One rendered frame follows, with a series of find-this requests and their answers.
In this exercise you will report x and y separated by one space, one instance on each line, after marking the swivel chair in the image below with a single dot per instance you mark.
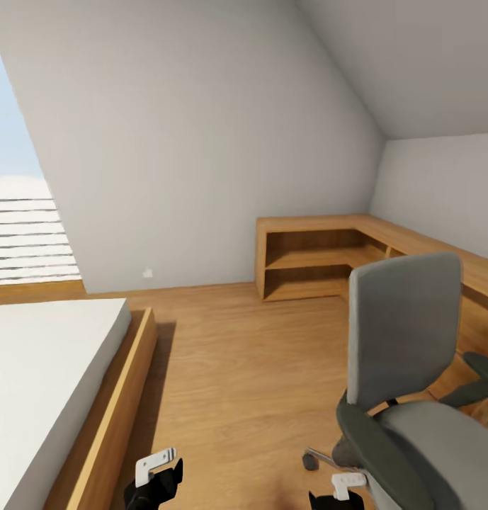
404 317

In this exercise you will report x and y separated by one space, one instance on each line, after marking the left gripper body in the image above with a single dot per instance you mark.
159 490

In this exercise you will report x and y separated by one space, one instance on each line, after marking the bed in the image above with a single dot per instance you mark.
72 375

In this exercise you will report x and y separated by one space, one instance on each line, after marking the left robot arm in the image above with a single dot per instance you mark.
149 489

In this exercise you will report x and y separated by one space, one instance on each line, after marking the fixed window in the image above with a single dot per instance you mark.
35 255

